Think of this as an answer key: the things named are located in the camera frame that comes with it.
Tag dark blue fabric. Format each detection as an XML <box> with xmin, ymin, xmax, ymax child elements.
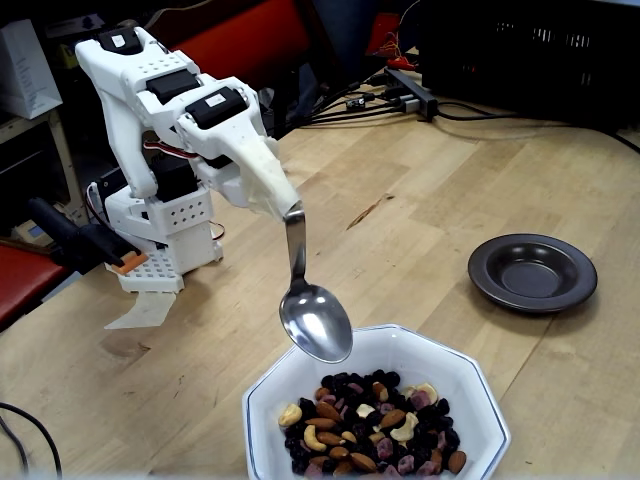
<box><xmin>287</xmin><ymin>0</ymin><xmax>371</xmax><ymax>126</ymax></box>

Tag yellow green package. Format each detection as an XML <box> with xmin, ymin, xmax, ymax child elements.
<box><xmin>58</xmin><ymin>42</ymin><xmax>84</xmax><ymax>70</ymax></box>

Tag beige tape sheet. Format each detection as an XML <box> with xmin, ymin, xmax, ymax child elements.
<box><xmin>103</xmin><ymin>291</ymin><xmax>177</xmax><ymax>331</ymax></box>

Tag red seat cushion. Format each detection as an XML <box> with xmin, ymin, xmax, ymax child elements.
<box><xmin>0</xmin><ymin>241</ymin><xmax>66</xmax><ymax>331</ymax></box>

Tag thick black power cable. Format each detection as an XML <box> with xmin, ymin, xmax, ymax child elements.
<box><xmin>434</xmin><ymin>101</ymin><xmax>640</xmax><ymax>151</ymax></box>

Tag white octagonal bowl blue rim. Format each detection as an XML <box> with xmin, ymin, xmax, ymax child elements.
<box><xmin>241</xmin><ymin>323</ymin><xmax>513</xmax><ymax>480</ymax></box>

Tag bent metal spoon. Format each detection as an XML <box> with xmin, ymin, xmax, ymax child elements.
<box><xmin>278</xmin><ymin>202</ymin><xmax>354</xmax><ymax>365</ymax></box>

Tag black USB cable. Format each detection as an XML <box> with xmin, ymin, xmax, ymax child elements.
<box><xmin>319</xmin><ymin>98</ymin><xmax>407</xmax><ymax>125</ymax></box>
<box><xmin>312</xmin><ymin>87</ymin><xmax>404</xmax><ymax>120</ymax></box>
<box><xmin>312</xmin><ymin>73</ymin><xmax>389</xmax><ymax>112</ymax></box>

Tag red yellow clip wires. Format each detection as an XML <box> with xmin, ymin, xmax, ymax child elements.
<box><xmin>378</xmin><ymin>30</ymin><xmax>420</xmax><ymax>70</ymax></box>

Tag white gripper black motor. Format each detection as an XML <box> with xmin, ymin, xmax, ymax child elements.
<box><xmin>174</xmin><ymin>86</ymin><xmax>279</xmax><ymax>199</ymax></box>

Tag grey USB hub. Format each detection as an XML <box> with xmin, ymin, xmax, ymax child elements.
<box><xmin>383</xmin><ymin>67</ymin><xmax>440</xmax><ymax>123</ymax></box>

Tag black clamp orange pad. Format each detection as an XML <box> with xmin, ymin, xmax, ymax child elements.
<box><xmin>28</xmin><ymin>196</ymin><xmax>150</xmax><ymax>275</ymax></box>

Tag nuts and dried fruit mix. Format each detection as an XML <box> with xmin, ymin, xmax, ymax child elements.
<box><xmin>277</xmin><ymin>368</ymin><xmax>469</xmax><ymax>479</ymax></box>

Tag beige masking tape wrap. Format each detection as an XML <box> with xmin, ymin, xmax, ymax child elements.
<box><xmin>230</xmin><ymin>141</ymin><xmax>305</xmax><ymax>224</ymax></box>

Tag white cardboard box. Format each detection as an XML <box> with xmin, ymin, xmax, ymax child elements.
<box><xmin>0</xmin><ymin>18</ymin><xmax>64</xmax><ymax>120</ymax></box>

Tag light wooden shelf unit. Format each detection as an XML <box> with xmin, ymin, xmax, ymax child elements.
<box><xmin>0</xmin><ymin>112</ymin><xmax>79</xmax><ymax>241</ymax></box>

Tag red cushioned wooden chair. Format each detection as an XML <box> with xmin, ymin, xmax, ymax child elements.
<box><xmin>119</xmin><ymin>0</ymin><xmax>314</xmax><ymax>96</ymax></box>

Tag dark brown plate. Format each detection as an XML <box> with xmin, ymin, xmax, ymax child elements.
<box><xmin>467</xmin><ymin>233</ymin><xmax>599</xmax><ymax>315</ymax></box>

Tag black looped cable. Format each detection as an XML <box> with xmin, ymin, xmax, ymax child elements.
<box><xmin>0</xmin><ymin>401</ymin><xmax>64</xmax><ymax>479</ymax></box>

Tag black plastic crate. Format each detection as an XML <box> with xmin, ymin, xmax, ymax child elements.
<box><xmin>418</xmin><ymin>0</ymin><xmax>640</xmax><ymax>126</ymax></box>

